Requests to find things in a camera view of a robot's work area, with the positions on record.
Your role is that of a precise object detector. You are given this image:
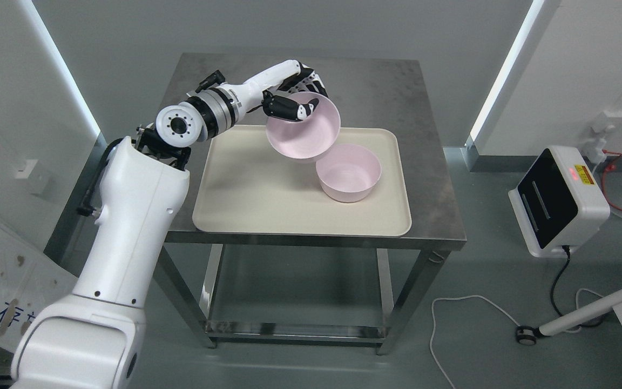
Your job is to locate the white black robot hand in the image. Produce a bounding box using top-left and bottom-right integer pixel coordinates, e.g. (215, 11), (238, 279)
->
(240, 59), (328, 122)

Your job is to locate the pink bowl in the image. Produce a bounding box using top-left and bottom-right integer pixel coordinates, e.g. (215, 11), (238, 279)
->
(266, 91), (341, 163)
(314, 144), (382, 203)

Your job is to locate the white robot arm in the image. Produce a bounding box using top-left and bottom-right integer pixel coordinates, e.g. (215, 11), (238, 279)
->
(11, 71), (236, 388)

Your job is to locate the stainless steel table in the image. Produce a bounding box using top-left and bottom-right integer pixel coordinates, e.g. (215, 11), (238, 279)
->
(154, 57), (467, 355)

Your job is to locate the cream plastic tray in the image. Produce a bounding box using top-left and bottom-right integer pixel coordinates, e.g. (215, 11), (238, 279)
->
(192, 125), (412, 237)

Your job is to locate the white black charging device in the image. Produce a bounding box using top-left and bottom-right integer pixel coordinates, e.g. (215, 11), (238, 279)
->
(508, 145), (610, 258)

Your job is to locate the white printed sign board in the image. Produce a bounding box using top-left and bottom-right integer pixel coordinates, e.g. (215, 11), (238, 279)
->
(0, 220), (77, 352)

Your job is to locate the white wheeled stand leg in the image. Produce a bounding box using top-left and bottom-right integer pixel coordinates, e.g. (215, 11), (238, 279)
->
(515, 290), (622, 345)

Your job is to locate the white wall socket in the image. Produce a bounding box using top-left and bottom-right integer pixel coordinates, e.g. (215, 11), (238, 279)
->
(15, 158), (52, 198)

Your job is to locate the white wall plug adapter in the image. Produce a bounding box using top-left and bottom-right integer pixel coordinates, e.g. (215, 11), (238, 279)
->
(580, 110), (622, 165)

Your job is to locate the black power cable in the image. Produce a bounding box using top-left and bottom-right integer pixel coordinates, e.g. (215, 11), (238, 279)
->
(550, 245), (604, 329)

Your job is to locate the white floor cable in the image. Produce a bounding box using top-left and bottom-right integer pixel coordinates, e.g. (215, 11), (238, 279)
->
(430, 288), (606, 389)

